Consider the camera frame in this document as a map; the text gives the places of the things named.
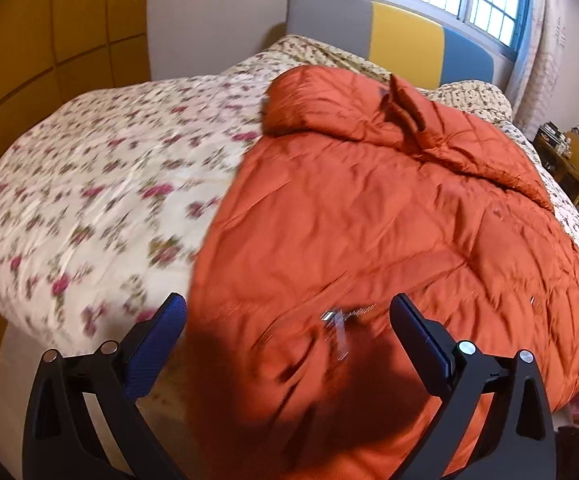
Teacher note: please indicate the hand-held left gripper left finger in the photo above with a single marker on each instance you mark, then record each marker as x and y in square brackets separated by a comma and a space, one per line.
[154, 350]

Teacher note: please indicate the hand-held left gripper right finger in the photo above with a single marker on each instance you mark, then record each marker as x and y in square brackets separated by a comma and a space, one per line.
[422, 340]

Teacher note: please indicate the orange quilted jacket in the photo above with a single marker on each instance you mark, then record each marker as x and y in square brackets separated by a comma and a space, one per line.
[369, 200]

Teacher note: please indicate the floral quilt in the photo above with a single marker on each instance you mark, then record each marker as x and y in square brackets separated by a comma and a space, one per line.
[99, 170]

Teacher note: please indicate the wooden desk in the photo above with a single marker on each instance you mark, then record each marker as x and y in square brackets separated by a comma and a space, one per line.
[554, 160]

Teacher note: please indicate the round decorated tin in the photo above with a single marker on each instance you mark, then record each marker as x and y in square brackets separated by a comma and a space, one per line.
[552, 132]

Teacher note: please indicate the grey yellow blue headboard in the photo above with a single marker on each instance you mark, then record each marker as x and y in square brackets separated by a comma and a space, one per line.
[404, 30]

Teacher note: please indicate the long patterned curtain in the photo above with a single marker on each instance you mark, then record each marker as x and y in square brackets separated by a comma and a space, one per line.
[539, 50]

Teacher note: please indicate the wooden wardrobe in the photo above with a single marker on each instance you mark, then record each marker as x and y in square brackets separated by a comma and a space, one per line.
[44, 35]

